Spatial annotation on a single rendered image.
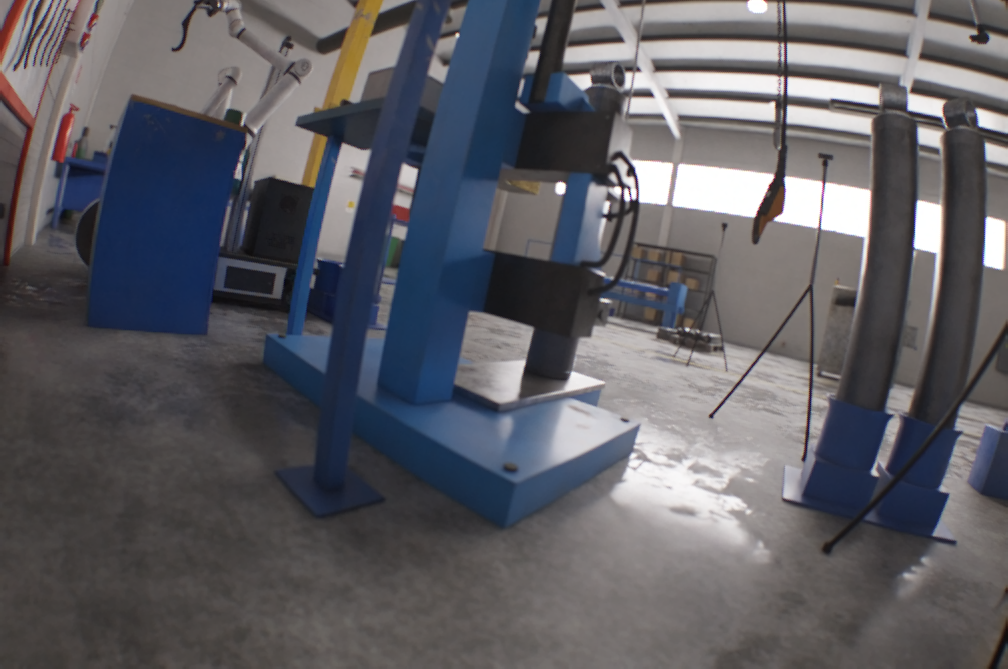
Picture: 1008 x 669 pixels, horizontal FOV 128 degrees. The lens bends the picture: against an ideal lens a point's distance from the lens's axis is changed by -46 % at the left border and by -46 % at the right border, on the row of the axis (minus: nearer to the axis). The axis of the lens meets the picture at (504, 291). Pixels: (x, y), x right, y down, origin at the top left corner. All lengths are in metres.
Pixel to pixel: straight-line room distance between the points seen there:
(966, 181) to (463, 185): 1.82
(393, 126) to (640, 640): 1.03
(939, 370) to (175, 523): 2.15
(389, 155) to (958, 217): 1.87
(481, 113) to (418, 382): 0.79
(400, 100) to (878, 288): 1.61
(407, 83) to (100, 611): 1.04
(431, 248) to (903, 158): 1.71
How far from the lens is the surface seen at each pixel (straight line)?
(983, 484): 2.90
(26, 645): 0.73
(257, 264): 2.95
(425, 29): 0.99
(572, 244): 1.28
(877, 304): 1.78
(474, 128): 1.31
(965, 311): 1.88
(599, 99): 2.09
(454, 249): 1.27
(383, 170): 0.89
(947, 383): 1.86
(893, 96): 2.07
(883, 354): 1.77
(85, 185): 7.69
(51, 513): 0.94
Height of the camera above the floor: 0.54
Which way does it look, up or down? 2 degrees down
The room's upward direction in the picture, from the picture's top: 12 degrees clockwise
